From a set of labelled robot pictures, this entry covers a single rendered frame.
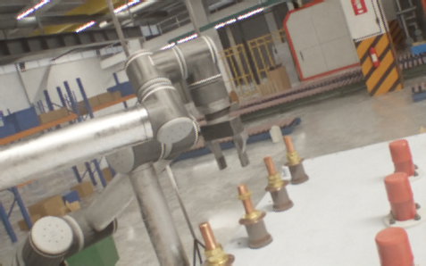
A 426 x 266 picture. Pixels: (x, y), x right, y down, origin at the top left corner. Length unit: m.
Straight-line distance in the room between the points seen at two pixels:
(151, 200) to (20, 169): 0.54
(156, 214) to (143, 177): 0.14
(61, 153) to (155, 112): 0.26
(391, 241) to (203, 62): 0.70
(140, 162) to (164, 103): 0.38
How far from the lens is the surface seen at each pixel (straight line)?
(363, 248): 1.19
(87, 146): 1.08
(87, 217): 2.17
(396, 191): 1.22
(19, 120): 10.56
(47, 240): 2.07
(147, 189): 1.46
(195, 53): 1.23
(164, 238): 1.49
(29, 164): 1.08
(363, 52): 11.47
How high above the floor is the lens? 1.93
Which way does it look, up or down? 8 degrees down
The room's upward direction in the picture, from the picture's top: 19 degrees counter-clockwise
